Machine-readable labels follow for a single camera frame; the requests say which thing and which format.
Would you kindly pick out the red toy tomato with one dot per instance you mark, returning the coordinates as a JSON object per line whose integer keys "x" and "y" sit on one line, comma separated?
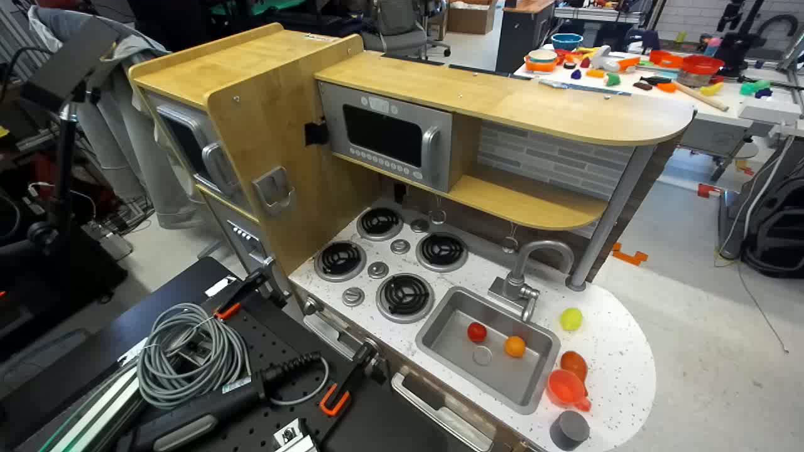
{"x": 565, "y": 390}
{"x": 479, "y": 333}

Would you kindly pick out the small silver stove knob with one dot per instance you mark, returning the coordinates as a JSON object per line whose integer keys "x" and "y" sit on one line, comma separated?
{"x": 401, "y": 243}
{"x": 378, "y": 269}
{"x": 353, "y": 294}

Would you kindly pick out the black coil stove burner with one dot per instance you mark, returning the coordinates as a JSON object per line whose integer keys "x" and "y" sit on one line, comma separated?
{"x": 379, "y": 222}
{"x": 405, "y": 296}
{"x": 443, "y": 252}
{"x": 340, "y": 259}

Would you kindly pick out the silver toy sink basin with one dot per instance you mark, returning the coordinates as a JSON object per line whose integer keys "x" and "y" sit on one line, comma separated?
{"x": 504, "y": 378}

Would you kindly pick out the silver toy microwave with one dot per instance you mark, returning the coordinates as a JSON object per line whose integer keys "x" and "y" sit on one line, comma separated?
{"x": 386, "y": 134}

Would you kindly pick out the silver toy faucet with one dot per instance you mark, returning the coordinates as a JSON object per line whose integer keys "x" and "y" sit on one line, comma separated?
{"x": 514, "y": 290}

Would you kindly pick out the black cabinet knob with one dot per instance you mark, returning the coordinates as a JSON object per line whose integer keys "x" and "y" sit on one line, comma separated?
{"x": 315, "y": 134}

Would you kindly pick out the small orange toy ball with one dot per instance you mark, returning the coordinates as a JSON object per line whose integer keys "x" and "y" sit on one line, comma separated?
{"x": 515, "y": 348}

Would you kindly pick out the black perforated table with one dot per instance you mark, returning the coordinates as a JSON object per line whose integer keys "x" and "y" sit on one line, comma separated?
{"x": 278, "y": 339}

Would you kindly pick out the wooden toy play kitchen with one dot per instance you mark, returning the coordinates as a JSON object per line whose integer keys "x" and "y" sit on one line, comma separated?
{"x": 268, "y": 108}

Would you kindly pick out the yellow toy lemon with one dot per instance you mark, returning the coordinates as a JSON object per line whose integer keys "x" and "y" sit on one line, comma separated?
{"x": 570, "y": 319}

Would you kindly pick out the orange toy fruit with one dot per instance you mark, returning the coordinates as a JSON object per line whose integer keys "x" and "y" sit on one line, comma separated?
{"x": 574, "y": 363}

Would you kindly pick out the silver toy oven door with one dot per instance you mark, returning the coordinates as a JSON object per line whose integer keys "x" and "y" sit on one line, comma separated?
{"x": 178, "y": 139}

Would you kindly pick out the blue bowl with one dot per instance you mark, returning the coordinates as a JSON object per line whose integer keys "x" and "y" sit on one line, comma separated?
{"x": 565, "y": 40}

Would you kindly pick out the grey plastic cup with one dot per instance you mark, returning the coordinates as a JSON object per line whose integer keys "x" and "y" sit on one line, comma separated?
{"x": 570, "y": 431}

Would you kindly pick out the dark grey cylindrical tool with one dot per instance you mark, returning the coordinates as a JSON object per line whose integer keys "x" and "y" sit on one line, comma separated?
{"x": 201, "y": 417}

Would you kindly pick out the wooden stick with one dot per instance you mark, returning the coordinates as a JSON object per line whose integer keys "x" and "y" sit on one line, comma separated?
{"x": 700, "y": 95}

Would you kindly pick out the red plastic tray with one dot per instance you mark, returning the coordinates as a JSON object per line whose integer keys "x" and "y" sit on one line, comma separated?
{"x": 692, "y": 63}

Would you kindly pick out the black tripod stand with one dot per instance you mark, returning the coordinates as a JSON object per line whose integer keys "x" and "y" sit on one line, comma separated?
{"x": 64, "y": 167}

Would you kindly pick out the white table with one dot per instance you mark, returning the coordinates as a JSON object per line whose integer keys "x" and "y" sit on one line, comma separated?
{"x": 736, "y": 117}

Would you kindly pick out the black bag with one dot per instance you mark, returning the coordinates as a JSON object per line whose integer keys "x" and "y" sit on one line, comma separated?
{"x": 770, "y": 222}

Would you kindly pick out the green toy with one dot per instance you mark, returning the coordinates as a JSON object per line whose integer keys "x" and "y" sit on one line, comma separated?
{"x": 754, "y": 85}

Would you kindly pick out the silver wall-mounted toy fixture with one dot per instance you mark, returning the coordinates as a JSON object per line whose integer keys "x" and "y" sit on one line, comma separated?
{"x": 271, "y": 188}

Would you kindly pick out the orange floor bracket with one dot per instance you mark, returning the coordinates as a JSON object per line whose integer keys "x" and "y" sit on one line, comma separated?
{"x": 629, "y": 255}

